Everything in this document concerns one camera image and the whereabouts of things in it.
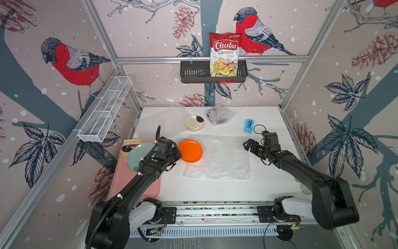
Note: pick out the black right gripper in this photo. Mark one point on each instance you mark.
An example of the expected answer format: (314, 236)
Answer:
(249, 142)

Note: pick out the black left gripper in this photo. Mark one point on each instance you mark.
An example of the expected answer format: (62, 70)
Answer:
(176, 149)

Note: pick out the orange plastic plate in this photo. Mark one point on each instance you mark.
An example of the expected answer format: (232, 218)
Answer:
(191, 151)

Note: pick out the blue tape dispenser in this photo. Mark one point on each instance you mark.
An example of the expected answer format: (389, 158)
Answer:
(249, 126)

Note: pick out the clear bubble wrap sheet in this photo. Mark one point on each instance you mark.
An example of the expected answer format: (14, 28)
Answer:
(224, 158)
(221, 110)

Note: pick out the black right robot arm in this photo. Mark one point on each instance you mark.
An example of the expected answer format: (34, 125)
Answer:
(332, 203)

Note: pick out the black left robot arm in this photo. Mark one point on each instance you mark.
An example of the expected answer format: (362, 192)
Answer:
(111, 222)

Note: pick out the mint green floral plate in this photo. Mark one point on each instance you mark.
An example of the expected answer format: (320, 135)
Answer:
(137, 154)

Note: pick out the cream plate with dark spot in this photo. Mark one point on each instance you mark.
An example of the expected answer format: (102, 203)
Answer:
(194, 123)

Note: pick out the pink plastic tray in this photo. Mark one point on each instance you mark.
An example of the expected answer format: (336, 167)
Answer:
(123, 175)

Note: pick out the Chuba cassava chips bag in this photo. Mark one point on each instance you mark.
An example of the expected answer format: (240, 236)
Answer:
(224, 54)

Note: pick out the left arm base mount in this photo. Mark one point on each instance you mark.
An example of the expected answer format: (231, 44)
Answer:
(168, 216)

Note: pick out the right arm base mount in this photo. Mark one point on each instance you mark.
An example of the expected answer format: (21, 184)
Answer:
(268, 214)

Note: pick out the white wire mesh shelf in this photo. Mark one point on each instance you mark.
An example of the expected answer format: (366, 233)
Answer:
(98, 124)

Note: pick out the black wire wall basket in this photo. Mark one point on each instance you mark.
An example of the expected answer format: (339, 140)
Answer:
(198, 72)

